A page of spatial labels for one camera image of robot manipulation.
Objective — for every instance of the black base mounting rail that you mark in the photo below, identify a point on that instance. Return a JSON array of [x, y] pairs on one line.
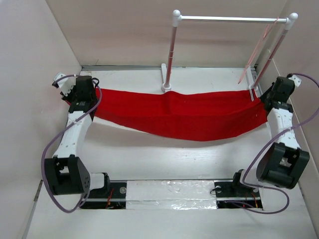
[[225, 191]]

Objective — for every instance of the white metal clothes rack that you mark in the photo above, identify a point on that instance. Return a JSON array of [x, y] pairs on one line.
[[223, 41]]

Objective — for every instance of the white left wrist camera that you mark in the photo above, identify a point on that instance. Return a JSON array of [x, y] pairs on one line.
[[64, 82]]

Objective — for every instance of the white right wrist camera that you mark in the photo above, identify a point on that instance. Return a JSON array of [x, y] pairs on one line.
[[297, 80]]

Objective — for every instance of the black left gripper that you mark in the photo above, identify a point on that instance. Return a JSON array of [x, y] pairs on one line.
[[68, 98]]

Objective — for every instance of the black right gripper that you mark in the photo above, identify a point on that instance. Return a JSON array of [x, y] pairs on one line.
[[263, 97]]

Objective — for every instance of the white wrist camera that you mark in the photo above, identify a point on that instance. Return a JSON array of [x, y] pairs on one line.
[[64, 82], [297, 80]]

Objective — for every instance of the red trousers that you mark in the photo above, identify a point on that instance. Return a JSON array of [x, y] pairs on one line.
[[197, 117]]

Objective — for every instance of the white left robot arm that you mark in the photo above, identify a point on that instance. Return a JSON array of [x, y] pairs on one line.
[[64, 171]]

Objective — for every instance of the pink wire hanger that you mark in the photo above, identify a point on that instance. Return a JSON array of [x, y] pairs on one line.
[[264, 35]]

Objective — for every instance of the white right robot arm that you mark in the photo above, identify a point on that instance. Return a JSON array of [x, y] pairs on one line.
[[284, 162]]

